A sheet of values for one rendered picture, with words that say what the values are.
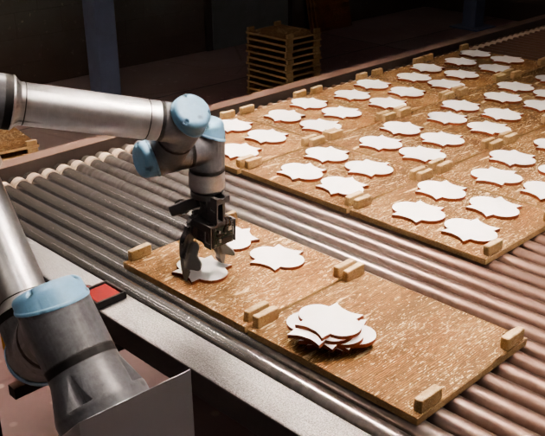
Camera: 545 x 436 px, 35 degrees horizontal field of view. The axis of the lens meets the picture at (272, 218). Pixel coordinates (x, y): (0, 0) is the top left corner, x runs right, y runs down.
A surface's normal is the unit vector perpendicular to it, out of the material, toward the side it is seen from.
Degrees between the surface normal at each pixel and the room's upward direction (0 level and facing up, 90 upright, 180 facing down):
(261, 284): 0
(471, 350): 0
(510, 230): 0
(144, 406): 90
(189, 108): 46
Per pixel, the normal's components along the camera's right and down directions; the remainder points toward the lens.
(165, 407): 0.67, 0.29
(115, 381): 0.37, -0.69
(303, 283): -0.01, -0.91
